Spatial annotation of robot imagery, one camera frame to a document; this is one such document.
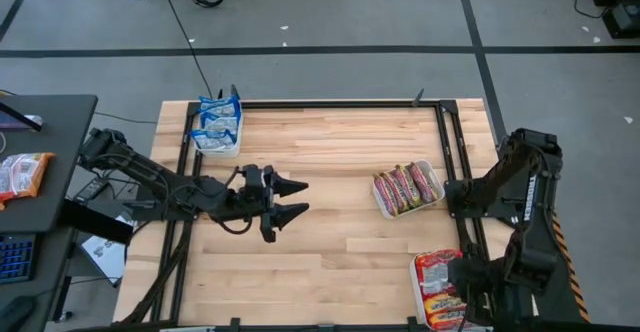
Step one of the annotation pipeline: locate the black computer mouse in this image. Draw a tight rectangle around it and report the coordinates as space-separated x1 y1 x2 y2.
0 295 36 332

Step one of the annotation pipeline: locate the long black floor cable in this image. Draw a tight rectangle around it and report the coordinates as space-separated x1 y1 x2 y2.
156 0 215 99

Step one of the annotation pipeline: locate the black equipment cable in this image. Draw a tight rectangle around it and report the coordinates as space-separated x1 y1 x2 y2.
573 0 609 21

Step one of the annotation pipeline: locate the thin black floor cable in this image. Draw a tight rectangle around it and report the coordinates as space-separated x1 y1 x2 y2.
93 110 160 125

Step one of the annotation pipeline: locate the black computer monitor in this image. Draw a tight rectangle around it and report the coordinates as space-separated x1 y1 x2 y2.
0 100 45 133

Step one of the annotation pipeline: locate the backlit computer keyboard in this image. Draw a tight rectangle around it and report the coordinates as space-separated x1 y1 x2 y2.
0 234 37 286

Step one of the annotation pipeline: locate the black aluminium table frame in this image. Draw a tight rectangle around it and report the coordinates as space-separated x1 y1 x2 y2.
119 85 534 332

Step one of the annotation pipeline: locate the white plastic bin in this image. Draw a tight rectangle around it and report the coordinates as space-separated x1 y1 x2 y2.
191 96 245 159
408 249 481 332
371 158 447 221

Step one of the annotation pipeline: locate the black power adapter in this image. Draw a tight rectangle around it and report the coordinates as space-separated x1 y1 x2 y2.
73 175 109 204

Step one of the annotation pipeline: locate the black panel with hazard stripes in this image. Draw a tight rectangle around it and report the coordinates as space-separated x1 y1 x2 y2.
492 144 592 324

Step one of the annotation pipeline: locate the black desk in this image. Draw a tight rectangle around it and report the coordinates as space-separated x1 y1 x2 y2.
0 94 135 332

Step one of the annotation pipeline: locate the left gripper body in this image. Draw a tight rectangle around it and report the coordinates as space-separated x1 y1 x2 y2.
227 164 276 223

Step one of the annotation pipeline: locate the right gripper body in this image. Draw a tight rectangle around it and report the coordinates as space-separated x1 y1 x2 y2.
448 256 509 323

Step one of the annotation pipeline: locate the white printed box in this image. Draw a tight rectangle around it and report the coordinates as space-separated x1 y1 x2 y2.
79 211 137 288

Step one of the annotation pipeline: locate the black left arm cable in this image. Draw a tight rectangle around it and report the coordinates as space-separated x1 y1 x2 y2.
218 210 252 236

